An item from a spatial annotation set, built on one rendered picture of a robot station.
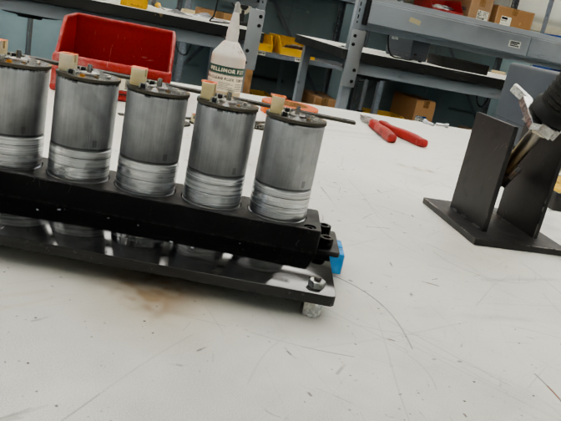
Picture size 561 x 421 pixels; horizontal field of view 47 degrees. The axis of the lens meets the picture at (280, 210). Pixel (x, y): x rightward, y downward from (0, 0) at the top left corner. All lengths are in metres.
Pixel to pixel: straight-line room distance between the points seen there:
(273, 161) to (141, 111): 0.05
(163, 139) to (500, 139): 0.21
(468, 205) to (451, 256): 0.07
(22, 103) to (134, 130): 0.04
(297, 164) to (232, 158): 0.03
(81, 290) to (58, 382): 0.05
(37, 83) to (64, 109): 0.02
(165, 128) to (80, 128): 0.03
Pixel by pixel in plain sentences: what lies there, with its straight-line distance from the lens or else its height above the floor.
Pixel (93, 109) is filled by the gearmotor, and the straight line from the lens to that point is 0.26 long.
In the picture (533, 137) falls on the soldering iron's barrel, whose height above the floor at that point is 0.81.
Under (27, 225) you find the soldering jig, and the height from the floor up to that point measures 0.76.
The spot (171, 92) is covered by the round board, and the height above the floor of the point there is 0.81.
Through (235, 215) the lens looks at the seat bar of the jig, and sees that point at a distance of 0.26.
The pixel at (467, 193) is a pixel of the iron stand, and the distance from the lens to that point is 0.41.
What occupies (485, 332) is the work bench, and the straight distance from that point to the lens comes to 0.27.
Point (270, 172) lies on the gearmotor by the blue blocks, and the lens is 0.26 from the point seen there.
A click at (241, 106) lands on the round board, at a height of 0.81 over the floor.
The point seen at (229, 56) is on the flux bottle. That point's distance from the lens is 0.64.
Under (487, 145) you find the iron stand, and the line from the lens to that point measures 0.40.
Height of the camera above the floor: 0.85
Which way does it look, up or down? 17 degrees down
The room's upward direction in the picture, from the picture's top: 12 degrees clockwise
